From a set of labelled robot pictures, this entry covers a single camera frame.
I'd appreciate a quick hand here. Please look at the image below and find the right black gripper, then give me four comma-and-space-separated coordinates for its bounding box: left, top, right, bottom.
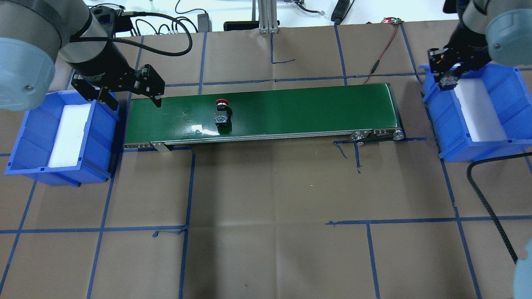
428, 21, 491, 84

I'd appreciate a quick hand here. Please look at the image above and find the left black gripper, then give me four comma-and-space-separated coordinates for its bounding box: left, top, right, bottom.
71, 42, 165, 111

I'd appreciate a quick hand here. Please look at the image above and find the red push button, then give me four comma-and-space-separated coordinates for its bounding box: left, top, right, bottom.
214, 98, 233, 135

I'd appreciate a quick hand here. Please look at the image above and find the yellow push button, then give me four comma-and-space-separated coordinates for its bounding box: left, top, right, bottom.
438, 74, 458, 91

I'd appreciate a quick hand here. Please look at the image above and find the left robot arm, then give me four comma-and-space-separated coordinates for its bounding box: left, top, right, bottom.
0, 0, 165, 111

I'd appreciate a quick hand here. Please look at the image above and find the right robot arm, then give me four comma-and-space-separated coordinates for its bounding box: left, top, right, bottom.
421, 0, 532, 299

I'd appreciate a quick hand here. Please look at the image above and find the right blue bin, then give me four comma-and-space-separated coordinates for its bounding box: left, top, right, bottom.
420, 63, 532, 162

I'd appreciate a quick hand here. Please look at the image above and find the blue bin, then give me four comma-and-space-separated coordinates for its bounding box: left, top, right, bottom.
420, 63, 532, 162
5, 90, 120, 187

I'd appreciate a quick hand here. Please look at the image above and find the left blue bin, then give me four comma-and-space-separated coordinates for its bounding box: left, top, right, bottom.
5, 90, 120, 187

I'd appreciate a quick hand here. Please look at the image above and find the right white foam pad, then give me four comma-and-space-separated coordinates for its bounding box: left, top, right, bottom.
454, 78, 507, 142

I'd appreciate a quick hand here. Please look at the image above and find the white foam pad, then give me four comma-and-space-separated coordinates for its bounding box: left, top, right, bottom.
47, 103, 91, 168
454, 78, 507, 142

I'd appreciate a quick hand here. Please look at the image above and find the left white foam pad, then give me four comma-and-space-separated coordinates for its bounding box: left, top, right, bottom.
47, 103, 91, 168

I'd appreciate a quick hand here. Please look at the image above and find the black power adapter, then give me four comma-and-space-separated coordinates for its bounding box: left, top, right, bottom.
197, 12, 212, 32

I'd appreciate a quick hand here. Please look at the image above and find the green conveyor belt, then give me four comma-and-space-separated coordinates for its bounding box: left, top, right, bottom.
124, 83, 405, 151

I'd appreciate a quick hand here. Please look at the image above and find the red and black wire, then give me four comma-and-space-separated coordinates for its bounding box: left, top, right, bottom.
362, 17, 403, 85

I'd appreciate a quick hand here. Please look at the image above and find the black braided cable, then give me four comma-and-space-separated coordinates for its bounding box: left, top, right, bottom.
466, 152, 532, 264

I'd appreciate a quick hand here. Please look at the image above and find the aluminium frame post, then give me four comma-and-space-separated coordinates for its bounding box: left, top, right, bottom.
256, 0, 279, 34

